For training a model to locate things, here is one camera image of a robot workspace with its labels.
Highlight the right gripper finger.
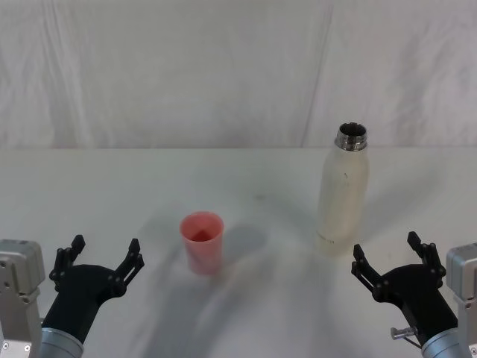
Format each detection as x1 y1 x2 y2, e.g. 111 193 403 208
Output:
350 243 391 303
406 230 447 289

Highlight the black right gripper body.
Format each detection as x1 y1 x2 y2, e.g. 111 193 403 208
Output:
382 263 459 346

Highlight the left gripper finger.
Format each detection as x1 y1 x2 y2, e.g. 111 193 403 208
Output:
49 234 87 294
107 237 145 298

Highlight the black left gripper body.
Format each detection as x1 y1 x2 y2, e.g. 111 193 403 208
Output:
42 263 123 346

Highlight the pink plastic cup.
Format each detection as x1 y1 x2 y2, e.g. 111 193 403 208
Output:
180 210 225 277

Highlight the cream vacuum bottle steel neck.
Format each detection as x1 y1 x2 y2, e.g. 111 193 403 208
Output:
315 122 371 259

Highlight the white tablecloth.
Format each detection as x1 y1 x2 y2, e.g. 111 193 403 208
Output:
0 146 477 358

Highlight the white curtain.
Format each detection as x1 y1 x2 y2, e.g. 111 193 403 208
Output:
0 0 477 151

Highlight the dark cable with silver plug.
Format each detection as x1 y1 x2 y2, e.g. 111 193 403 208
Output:
389 325 424 350

